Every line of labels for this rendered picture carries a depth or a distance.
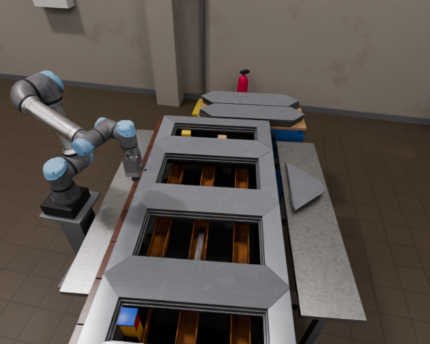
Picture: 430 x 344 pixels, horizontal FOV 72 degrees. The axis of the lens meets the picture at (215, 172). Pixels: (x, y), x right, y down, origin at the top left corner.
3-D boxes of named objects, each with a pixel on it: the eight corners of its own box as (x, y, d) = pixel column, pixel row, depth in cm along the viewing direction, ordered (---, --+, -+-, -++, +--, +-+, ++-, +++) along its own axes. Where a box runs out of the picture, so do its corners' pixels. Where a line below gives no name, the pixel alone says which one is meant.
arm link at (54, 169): (44, 185, 158) (34, 166, 148) (64, 170, 167) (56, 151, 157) (60, 194, 154) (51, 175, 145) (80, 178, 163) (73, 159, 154)
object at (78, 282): (163, 134, 230) (162, 130, 228) (104, 297, 133) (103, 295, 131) (137, 132, 231) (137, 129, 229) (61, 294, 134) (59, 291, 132)
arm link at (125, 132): (123, 116, 130) (138, 121, 127) (127, 136, 137) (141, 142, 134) (110, 125, 124) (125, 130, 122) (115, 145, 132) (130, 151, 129)
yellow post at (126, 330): (144, 332, 120) (136, 311, 107) (140, 345, 116) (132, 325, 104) (132, 331, 120) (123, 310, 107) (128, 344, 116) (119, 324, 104)
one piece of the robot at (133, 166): (140, 155, 131) (145, 181, 142) (145, 143, 137) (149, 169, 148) (119, 154, 131) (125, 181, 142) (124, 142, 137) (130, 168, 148)
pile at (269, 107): (298, 101, 244) (299, 95, 240) (306, 128, 214) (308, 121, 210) (202, 96, 247) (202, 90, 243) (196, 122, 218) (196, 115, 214)
